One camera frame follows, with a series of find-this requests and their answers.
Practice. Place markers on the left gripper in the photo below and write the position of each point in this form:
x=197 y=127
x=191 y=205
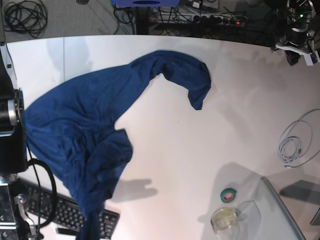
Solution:
x=298 y=37

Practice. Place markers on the dark blue t-shirt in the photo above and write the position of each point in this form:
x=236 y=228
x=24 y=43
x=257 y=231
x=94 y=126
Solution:
x=72 y=127

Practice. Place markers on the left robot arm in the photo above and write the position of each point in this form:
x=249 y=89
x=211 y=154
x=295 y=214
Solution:
x=300 y=13

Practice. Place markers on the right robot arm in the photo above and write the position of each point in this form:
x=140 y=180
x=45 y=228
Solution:
x=15 y=158

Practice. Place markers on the black power strip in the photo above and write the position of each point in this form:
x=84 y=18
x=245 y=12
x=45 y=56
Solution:
x=219 y=20

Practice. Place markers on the green tape roll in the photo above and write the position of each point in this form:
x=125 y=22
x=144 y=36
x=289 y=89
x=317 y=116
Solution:
x=228 y=195

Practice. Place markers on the clear tape dispenser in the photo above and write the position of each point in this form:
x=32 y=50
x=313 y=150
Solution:
x=225 y=224

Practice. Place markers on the blue box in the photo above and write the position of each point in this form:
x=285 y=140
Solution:
x=146 y=3

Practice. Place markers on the black computer keyboard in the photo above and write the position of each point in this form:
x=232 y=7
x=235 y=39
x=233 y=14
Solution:
x=67 y=213

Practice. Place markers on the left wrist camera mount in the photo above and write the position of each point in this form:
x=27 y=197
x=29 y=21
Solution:
x=307 y=51

